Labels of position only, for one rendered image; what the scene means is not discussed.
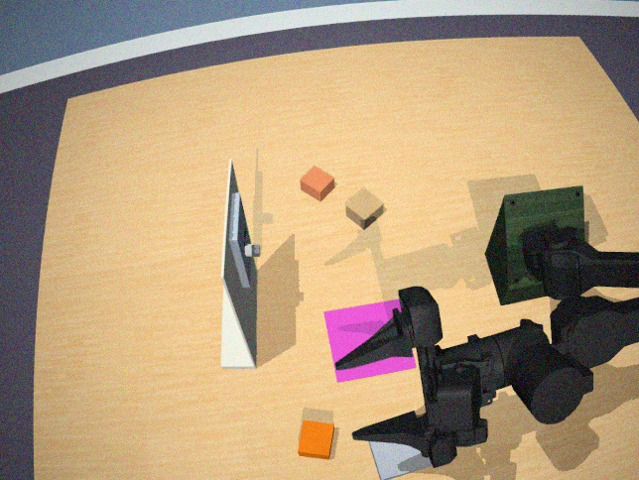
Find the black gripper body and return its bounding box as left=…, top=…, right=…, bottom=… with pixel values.
left=399, top=286, right=505, bottom=468

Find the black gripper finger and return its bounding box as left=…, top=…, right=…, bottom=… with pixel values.
left=335, top=308, right=414, bottom=371
left=352, top=411, right=429, bottom=458

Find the orange block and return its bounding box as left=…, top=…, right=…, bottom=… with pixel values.
left=300, top=167, right=334, bottom=201
left=298, top=420, right=334, bottom=460

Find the magenta square marking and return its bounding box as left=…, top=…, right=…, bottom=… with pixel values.
left=324, top=300, right=417, bottom=383

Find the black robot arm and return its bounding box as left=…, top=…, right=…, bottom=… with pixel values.
left=437, top=223, right=639, bottom=447

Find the tan cube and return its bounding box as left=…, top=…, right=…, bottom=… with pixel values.
left=346, top=189, right=384, bottom=230

